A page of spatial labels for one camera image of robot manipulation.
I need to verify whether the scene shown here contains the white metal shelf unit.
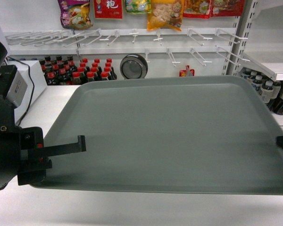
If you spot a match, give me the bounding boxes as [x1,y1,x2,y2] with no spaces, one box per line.
[0,0,283,81]

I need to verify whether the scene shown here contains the yellow snack bag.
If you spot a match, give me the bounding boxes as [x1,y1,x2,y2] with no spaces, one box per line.
[147,0,184,32]

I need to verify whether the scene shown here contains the dark bottle white cap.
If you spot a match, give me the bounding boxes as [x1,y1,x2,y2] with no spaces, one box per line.
[260,81,273,104]

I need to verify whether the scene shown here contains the grey silver serving tray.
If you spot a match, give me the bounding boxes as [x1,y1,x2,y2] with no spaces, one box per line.
[36,76,283,195]

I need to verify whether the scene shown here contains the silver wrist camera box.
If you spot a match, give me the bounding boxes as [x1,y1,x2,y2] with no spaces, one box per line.
[0,65,28,108]

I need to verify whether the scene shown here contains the red snack packet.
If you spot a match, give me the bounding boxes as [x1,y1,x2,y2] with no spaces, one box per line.
[93,0,123,19]

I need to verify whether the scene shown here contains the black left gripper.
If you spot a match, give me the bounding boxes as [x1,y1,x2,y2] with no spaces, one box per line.
[0,95,86,191]

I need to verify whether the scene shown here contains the red cap soy bottle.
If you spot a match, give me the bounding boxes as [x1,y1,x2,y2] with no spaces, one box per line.
[86,72,95,82]

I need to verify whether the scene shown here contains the purple snack bag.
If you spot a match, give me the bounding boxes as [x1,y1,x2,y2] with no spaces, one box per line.
[58,0,93,30]

